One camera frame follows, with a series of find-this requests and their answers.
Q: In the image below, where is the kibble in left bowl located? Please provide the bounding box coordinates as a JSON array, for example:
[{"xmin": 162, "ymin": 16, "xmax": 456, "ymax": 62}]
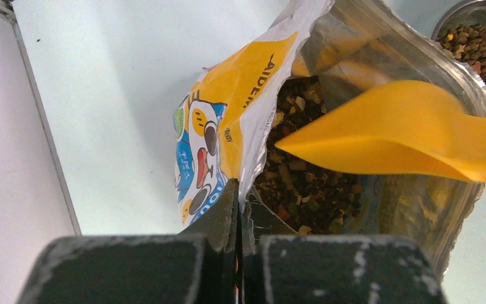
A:
[{"xmin": 437, "ymin": 24, "xmax": 486, "ymax": 84}]

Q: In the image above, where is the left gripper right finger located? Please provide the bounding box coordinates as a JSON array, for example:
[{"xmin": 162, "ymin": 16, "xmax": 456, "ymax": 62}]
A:
[{"xmin": 242, "ymin": 197, "xmax": 447, "ymax": 303}]

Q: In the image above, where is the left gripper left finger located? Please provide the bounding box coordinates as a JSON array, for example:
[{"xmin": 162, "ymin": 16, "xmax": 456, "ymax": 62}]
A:
[{"xmin": 18, "ymin": 179, "xmax": 240, "ymax": 303}]

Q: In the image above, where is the pet food kibble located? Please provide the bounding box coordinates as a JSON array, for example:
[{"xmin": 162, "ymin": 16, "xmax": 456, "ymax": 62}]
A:
[{"xmin": 254, "ymin": 77, "xmax": 363, "ymax": 235}]

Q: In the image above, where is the yellow plastic scoop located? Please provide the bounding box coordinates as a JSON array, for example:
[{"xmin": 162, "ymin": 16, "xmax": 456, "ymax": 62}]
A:
[{"xmin": 276, "ymin": 80, "xmax": 486, "ymax": 182}]

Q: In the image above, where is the left steel bowl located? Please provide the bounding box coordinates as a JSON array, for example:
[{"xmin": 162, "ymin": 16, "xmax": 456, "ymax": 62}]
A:
[{"xmin": 431, "ymin": 1, "xmax": 486, "ymax": 84}]

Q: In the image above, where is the pet food bag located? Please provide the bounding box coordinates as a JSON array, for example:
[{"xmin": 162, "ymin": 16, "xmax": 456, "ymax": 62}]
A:
[{"xmin": 172, "ymin": 0, "xmax": 486, "ymax": 278}]

